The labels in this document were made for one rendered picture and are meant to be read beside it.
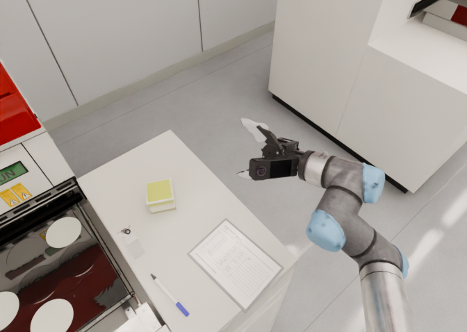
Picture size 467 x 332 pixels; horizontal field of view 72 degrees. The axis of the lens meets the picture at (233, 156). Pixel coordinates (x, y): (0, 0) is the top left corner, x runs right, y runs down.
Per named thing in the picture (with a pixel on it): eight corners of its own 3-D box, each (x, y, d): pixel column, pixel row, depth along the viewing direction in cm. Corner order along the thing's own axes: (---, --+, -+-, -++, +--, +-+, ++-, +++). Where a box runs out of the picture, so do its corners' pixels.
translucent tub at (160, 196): (149, 195, 97) (144, 182, 91) (174, 190, 98) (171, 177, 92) (151, 217, 92) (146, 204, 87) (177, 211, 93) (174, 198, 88)
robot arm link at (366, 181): (371, 195, 60) (387, 160, 63) (316, 178, 66) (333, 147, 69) (372, 215, 65) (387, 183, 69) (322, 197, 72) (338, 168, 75)
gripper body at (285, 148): (275, 163, 85) (317, 176, 78) (256, 171, 79) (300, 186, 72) (279, 135, 83) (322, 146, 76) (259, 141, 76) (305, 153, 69)
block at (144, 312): (137, 313, 83) (134, 310, 81) (148, 304, 85) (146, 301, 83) (153, 339, 79) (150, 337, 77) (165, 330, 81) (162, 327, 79)
